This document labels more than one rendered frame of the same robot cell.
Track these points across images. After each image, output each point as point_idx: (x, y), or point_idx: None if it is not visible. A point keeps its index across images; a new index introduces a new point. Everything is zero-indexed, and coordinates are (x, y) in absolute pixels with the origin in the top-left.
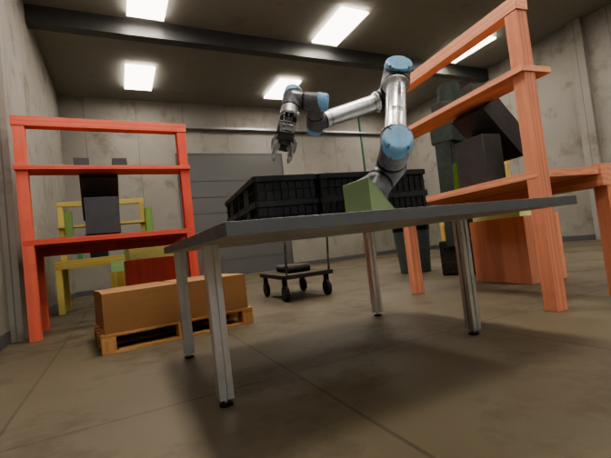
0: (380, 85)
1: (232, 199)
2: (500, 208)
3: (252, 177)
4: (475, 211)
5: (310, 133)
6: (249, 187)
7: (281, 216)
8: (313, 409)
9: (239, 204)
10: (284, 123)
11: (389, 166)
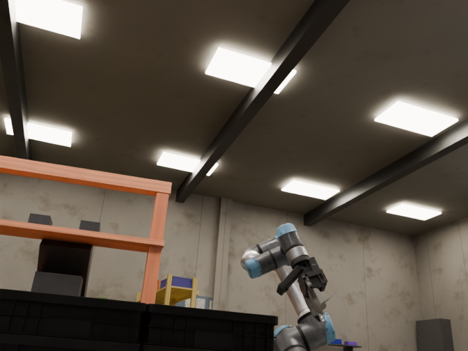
0: (258, 249)
1: (102, 306)
2: None
3: (276, 317)
4: None
5: (256, 274)
6: (245, 323)
7: None
8: None
9: (139, 327)
10: (323, 275)
11: (315, 348)
